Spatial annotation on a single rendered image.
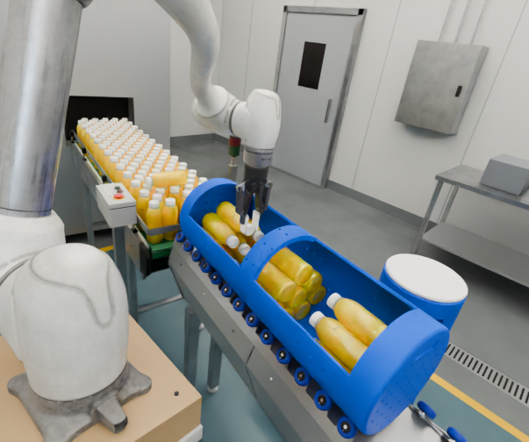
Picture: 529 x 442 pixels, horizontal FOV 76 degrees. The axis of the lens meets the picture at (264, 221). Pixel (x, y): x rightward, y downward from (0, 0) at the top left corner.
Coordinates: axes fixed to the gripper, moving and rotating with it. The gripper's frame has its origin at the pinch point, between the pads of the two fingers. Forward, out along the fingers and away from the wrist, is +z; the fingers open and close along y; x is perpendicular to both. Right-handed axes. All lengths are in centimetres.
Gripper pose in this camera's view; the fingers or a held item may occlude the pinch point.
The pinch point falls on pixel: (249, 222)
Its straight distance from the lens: 113.0
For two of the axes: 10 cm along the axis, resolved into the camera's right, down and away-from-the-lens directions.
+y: 8.0, -1.8, 5.7
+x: -5.8, -4.4, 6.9
